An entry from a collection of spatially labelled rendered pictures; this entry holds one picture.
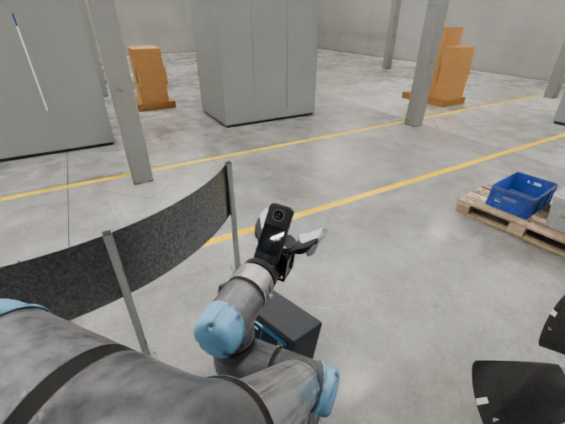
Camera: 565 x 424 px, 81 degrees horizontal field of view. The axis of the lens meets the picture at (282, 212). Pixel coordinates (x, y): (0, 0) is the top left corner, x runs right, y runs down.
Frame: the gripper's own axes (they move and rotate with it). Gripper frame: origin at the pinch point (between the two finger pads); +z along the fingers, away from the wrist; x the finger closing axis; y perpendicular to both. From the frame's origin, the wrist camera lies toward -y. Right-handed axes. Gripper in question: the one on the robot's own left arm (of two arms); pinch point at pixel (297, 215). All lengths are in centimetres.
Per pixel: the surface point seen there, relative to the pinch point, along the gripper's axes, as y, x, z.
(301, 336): 19.7, 9.9, -14.7
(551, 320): 33, 78, 38
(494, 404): 41, 61, 6
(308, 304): 148, -8, 108
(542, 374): 29, 67, 11
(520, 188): 105, 153, 343
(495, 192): 99, 120, 295
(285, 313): 21.2, 4.1, -9.5
